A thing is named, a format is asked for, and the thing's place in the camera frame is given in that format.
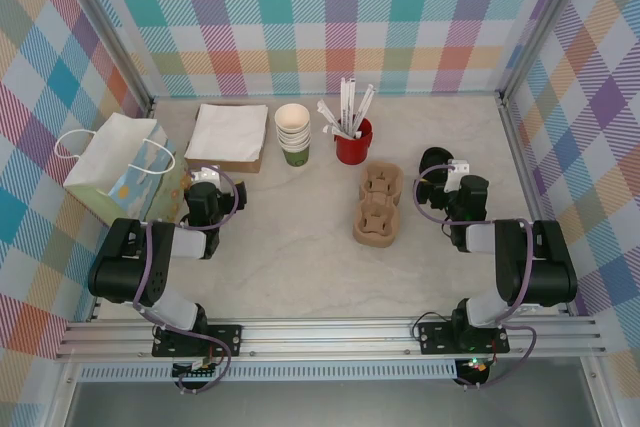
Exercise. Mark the printed paper gift bag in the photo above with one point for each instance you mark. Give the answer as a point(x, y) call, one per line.
point(125, 157)

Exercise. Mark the stack of cardboard cup carriers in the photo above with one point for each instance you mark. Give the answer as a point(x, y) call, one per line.
point(377, 207)

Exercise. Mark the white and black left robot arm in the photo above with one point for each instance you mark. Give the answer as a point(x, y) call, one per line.
point(120, 267)

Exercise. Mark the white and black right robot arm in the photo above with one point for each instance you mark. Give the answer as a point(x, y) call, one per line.
point(545, 272)

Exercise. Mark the brown cardboard napkin box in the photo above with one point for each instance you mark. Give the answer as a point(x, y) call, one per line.
point(225, 168)

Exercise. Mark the stack of paper cups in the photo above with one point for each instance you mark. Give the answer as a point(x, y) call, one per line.
point(294, 137)

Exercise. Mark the red cup of stirrers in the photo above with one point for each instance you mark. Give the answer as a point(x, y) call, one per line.
point(352, 149)

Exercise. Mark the paper wrapped stirrer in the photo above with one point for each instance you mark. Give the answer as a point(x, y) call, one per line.
point(345, 97)
point(326, 113)
point(351, 97)
point(330, 130)
point(366, 99)

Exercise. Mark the small circuit board with lights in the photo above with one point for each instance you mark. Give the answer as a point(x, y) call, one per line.
point(475, 366)

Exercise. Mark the small green circuit board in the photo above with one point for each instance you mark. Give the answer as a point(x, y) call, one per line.
point(197, 373)

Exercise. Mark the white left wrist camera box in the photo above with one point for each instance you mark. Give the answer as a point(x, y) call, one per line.
point(206, 174)

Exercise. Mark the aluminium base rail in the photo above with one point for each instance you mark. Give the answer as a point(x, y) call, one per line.
point(325, 337)

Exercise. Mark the aluminium frame post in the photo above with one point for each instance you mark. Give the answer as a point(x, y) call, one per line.
point(100, 22)
point(545, 22)

